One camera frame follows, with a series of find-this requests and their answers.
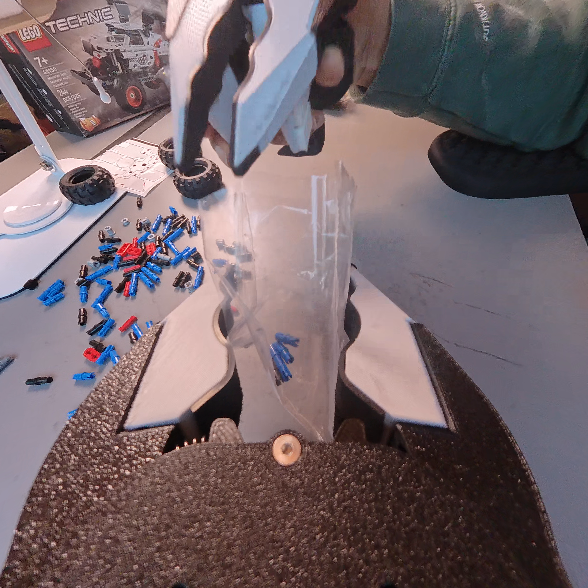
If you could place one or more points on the white sticker sheet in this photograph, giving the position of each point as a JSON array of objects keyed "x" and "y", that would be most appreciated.
[{"x": 129, "y": 165}]

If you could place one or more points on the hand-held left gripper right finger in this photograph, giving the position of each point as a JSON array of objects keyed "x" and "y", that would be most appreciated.
[{"x": 390, "y": 367}]

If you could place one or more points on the toy truck set box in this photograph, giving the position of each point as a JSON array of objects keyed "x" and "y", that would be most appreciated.
[{"x": 83, "y": 64}]

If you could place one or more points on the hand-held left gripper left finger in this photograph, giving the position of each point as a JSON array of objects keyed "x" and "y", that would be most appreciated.
[{"x": 179, "y": 367}]

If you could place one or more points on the grey toy connector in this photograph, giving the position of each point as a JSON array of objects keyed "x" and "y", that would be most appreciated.
[{"x": 5, "y": 364}]

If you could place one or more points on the large pile of toy pins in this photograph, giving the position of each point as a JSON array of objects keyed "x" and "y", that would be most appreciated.
[{"x": 129, "y": 266}]

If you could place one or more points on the person's right forearm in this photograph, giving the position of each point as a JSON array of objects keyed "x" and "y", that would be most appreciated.
[{"x": 478, "y": 64}]

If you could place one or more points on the clear plastic bag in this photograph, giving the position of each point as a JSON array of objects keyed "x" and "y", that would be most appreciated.
[{"x": 294, "y": 276}]

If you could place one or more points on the grey desk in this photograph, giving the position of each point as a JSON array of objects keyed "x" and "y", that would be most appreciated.
[{"x": 478, "y": 303}]

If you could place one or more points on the person's right hand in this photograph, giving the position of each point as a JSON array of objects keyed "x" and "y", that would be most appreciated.
[{"x": 372, "y": 46}]

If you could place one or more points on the small cluster of toy pins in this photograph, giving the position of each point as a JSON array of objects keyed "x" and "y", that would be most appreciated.
[{"x": 283, "y": 356}]

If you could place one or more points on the long black toy pin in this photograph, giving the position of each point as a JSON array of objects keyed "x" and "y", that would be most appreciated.
[{"x": 39, "y": 379}]

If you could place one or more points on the black toy tyre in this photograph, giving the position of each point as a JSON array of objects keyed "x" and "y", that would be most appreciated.
[
  {"x": 197, "y": 179},
  {"x": 167, "y": 154},
  {"x": 87, "y": 186}
]

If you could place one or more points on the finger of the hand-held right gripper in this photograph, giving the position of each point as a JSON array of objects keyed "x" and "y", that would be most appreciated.
[
  {"x": 276, "y": 73},
  {"x": 188, "y": 55}
]

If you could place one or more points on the black padded armrest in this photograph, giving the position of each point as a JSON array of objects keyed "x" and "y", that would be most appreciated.
[{"x": 514, "y": 165}]

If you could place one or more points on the white desk lamp stand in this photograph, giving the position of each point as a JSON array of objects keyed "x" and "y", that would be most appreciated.
[{"x": 28, "y": 207}]

